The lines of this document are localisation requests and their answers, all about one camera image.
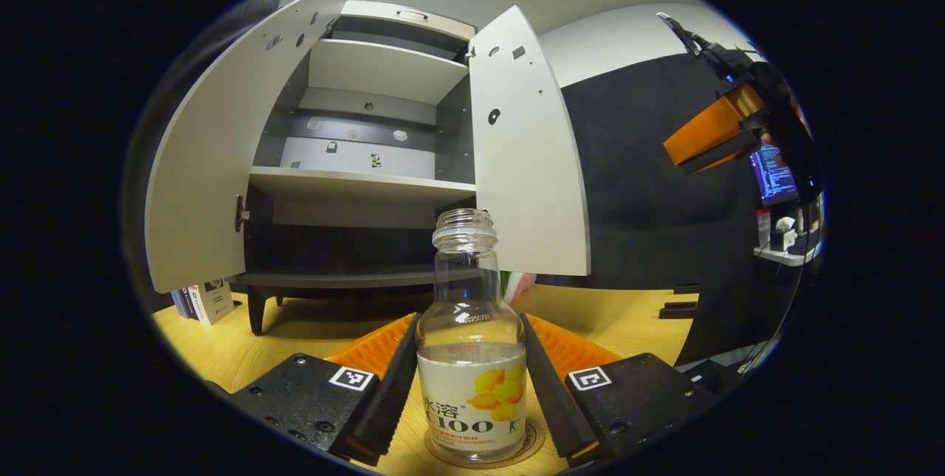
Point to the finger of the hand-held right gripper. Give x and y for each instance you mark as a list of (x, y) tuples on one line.
[(709, 129)]

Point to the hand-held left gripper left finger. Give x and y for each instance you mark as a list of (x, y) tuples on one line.
[(387, 402)]

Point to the small red and white bottle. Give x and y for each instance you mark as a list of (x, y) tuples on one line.
[(763, 229)]

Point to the black bracket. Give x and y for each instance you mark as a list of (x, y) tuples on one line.
[(679, 310), (686, 288)]

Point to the white door with camera sticker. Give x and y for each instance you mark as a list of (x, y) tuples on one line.
[(214, 166)]

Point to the round brown coaster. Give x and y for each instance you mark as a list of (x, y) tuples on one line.
[(535, 443)]

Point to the white and grey cabinet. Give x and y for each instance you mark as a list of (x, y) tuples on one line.
[(369, 184)]

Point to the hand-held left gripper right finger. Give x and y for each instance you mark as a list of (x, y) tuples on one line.
[(550, 402)]

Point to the white door with cat sticker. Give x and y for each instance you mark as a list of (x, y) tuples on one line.
[(524, 188)]

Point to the watermelon slice toy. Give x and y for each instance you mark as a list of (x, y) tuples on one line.
[(523, 284)]

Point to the white printed box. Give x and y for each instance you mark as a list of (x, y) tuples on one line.
[(212, 300)]

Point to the computer monitor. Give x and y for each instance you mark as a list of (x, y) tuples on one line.
[(771, 177)]

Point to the clear glass bottle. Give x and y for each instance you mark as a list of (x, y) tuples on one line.
[(469, 299)]

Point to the white wall shelf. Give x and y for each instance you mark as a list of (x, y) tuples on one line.
[(786, 257)]

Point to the white cabinet drawer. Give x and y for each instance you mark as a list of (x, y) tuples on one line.
[(369, 11)]

